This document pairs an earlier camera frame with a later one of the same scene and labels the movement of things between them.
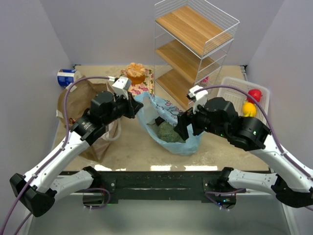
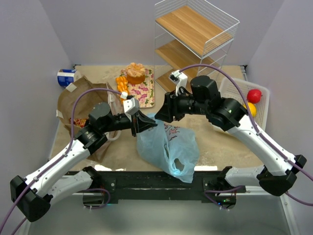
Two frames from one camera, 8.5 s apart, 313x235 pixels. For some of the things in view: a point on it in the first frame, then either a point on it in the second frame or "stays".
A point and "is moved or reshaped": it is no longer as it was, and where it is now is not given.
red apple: [256, 93] stays
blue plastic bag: [149, 107] is moved or reshaped
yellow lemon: [249, 109] stays
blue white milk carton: [67, 77] stays
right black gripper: [190, 123] to [172, 106]
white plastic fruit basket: [237, 97] stays
